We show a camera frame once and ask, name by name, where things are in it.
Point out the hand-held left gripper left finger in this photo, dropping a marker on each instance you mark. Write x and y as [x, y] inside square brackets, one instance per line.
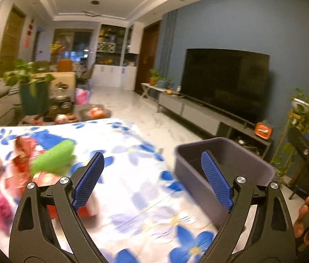
[87, 182]

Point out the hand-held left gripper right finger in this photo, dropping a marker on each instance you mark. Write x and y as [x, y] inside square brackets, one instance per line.
[216, 182]

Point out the grey plastic bin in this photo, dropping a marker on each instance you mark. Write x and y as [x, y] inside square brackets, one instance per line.
[225, 156]

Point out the green foam net sleeve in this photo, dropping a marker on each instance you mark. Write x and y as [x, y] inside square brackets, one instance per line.
[53, 156]

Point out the person's right hand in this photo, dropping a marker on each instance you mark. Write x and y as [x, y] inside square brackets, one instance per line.
[304, 213]

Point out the tall leafy plant on stand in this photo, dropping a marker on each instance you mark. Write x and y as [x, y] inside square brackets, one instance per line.
[305, 115]

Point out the small orange speaker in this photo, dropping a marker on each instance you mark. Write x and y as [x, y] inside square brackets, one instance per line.
[264, 130]

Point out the red paper cup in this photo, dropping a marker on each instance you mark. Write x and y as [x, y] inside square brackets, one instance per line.
[43, 178]

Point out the blue floral tablecloth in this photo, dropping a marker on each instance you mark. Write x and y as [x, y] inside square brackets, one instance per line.
[132, 175]

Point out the plate of orange fruit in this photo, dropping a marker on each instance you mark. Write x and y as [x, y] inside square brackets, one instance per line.
[95, 112]

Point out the crumpled red plastic wrapper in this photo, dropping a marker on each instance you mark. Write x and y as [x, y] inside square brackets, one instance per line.
[21, 153]

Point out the grey television stand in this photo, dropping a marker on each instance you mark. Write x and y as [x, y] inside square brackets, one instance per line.
[195, 112]

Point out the dark coffee table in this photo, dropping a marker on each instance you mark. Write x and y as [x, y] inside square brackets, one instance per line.
[61, 111]

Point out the pink gift bag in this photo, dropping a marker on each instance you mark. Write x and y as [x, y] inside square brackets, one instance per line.
[83, 97]

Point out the black flat television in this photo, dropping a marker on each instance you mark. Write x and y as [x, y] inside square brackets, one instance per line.
[225, 85]

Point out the potted plant in teal pot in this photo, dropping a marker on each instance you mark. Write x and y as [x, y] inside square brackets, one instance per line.
[32, 98]

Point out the grey dining chair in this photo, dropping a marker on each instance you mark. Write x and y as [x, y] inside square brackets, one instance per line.
[87, 72]

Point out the white display cabinet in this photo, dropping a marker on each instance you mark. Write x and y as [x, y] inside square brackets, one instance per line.
[110, 74]

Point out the plant in blue pot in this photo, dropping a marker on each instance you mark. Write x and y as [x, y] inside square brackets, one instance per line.
[164, 83]

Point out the small white side table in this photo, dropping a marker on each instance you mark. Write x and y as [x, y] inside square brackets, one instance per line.
[150, 87]

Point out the orange dining chair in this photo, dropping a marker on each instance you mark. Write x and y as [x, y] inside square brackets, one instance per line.
[64, 65]

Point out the plant in orange pot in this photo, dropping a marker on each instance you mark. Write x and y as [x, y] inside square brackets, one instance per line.
[154, 78]

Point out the yellow flower bouquet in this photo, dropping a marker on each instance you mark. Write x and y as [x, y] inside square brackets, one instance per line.
[57, 48]

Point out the dark wooden door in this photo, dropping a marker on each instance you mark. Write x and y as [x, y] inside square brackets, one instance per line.
[149, 57]

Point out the light wooden door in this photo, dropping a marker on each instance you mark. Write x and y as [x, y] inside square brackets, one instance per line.
[10, 41]

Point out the ceiling lamp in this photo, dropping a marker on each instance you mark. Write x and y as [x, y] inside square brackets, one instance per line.
[91, 13]

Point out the red wall decorations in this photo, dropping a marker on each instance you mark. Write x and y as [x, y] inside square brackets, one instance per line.
[30, 30]

